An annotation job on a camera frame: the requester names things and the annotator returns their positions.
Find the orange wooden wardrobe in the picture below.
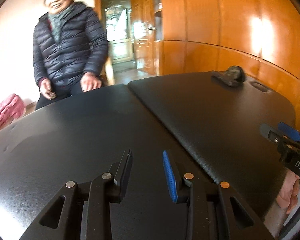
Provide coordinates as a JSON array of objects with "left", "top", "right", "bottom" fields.
[{"left": 120, "top": 0, "right": 300, "bottom": 130}]

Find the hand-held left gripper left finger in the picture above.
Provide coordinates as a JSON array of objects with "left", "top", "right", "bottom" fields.
[{"left": 19, "top": 149, "right": 133, "bottom": 240}]

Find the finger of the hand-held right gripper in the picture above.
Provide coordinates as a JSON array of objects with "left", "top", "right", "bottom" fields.
[
  {"left": 277, "top": 122, "right": 300, "bottom": 153},
  {"left": 260, "top": 124, "right": 294, "bottom": 155}
]

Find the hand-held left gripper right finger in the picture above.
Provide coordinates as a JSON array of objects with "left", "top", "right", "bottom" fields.
[{"left": 162, "top": 150, "right": 275, "bottom": 240}]

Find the etched glass door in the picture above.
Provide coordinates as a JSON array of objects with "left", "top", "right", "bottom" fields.
[{"left": 105, "top": 5, "right": 134, "bottom": 63}]

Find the pink ruffled bedspread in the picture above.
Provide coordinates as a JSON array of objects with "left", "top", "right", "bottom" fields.
[{"left": 0, "top": 94, "right": 25, "bottom": 138}]

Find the wooden door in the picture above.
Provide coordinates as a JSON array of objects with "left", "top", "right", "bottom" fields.
[{"left": 130, "top": 0, "right": 157, "bottom": 77}]

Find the wooden door frame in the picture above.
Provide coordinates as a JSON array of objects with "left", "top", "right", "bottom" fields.
[{"left": 94, "top": 0, "right": 135, "bottom": 87}]

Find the person's right hand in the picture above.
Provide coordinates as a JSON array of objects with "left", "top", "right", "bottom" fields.
[{"left": 276, "top": 171, "right": 300, "bottom": 214}]

